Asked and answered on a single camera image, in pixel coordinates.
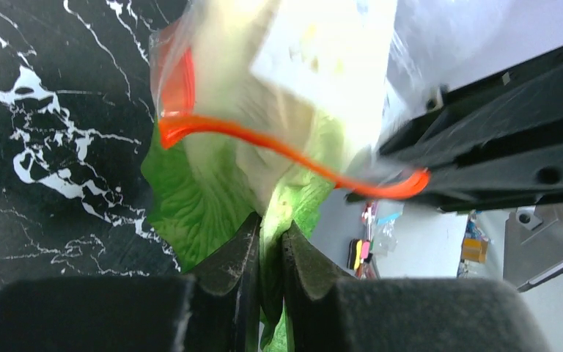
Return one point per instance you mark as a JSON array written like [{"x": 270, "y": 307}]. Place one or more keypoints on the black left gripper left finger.
[{"x": 212, "y": 307}]

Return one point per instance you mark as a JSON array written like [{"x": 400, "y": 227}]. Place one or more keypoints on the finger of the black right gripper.
[{"x": 492, "y": 144}]

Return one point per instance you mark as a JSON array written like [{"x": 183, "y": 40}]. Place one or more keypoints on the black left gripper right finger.
[{"x": 329, "y": 310}]

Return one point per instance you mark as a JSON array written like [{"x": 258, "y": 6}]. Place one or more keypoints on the green toy lettuce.
[{"x": 205, "y": 186}]

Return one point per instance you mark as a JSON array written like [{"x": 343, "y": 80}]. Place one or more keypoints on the clear zip bag orange zipper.
[{"x": 303, "y": 82}]

